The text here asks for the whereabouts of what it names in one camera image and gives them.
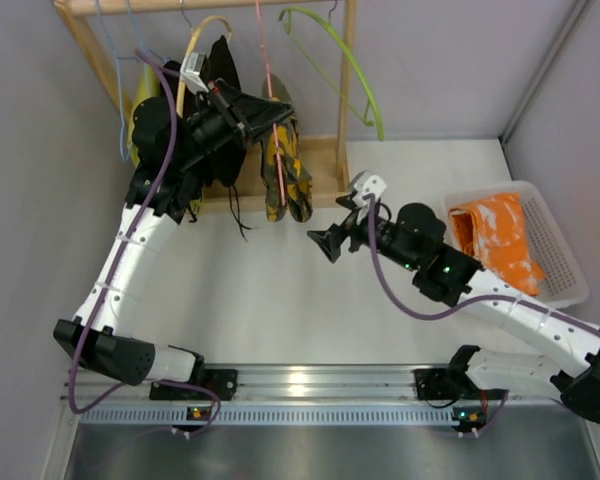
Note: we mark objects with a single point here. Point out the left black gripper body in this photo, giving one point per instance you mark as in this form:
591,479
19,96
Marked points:
236,118

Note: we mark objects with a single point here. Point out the camouflage trousers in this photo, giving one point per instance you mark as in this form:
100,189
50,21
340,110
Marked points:
286,180

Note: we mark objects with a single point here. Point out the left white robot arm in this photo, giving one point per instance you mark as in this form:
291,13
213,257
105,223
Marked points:
101,336

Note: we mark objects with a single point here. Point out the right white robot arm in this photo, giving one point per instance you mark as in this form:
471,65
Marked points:
565,366

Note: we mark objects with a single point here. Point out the black trousers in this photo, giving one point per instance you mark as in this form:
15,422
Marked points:
228,160

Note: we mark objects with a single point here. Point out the cream wooden hanger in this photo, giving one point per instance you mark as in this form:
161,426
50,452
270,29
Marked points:
195,35

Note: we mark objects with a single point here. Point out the green plastic hanger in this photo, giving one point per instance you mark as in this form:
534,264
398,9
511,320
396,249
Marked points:
344,39

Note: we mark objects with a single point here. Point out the yellow garment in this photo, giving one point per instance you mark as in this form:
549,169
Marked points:
147,87

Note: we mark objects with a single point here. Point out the wooden clothes rack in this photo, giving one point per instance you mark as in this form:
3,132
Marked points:
324,155

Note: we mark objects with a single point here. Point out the orange white cloth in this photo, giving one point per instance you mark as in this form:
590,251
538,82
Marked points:
492,230

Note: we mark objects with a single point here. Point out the white plastic basket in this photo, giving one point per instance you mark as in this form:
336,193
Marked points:
564,284

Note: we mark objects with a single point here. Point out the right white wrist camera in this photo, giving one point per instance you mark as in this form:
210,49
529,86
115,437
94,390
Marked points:
363,184

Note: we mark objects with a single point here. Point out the aluminium mounting rail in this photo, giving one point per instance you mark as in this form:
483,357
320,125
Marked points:
299,385

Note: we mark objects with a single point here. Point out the grey slotted cable duct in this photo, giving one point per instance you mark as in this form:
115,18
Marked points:
286,415

